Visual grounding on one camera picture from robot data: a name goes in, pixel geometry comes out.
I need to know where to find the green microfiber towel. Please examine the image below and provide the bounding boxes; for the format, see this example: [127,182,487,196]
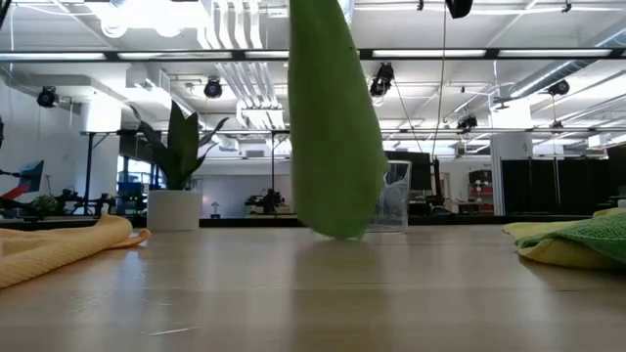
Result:
[515,210,626,265]
[288,0,388,242]

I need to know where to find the orange microfiber towel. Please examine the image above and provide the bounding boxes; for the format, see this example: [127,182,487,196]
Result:
[0,213,153,290]

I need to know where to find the black gantry stand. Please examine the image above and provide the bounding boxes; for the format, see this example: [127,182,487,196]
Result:
[270,129,294,216]
[80,129,148,216]

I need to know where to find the black background machine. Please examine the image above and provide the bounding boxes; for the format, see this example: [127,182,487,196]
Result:
[244,188,286,216]
[56,190,116,216]

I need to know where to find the green snake plant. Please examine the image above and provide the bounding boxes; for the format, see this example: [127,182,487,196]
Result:
[129,100,230,192]

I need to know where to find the black computer monitor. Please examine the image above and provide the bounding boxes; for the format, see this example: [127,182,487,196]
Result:
[383,150,434,193]

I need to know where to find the small green bush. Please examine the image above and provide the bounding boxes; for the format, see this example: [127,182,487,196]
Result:
[30,194,60,216]

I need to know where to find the black partition panels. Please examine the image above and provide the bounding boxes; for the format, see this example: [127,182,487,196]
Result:
[501,146,626,216]

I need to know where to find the red storage shelf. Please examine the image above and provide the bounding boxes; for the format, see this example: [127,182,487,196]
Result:
[468,168,495,215]

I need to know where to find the long ceiling light bar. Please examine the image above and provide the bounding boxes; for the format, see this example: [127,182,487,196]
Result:
[0,47,626,63]

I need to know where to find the blue and red machine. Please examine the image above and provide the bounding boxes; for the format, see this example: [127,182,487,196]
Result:
[0,158,45,219]

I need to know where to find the black aluminium table frame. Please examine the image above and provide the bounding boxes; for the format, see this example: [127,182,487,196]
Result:
[0,212,596,231]

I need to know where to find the yellow microfiber towel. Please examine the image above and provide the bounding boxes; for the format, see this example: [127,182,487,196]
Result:
[502,207,626,272]

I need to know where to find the white round plant pot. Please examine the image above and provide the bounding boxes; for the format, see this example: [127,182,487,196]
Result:
[146,189,204,233]

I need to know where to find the clear plastic bin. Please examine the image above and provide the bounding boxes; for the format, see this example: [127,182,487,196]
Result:
[369,159,413,234]

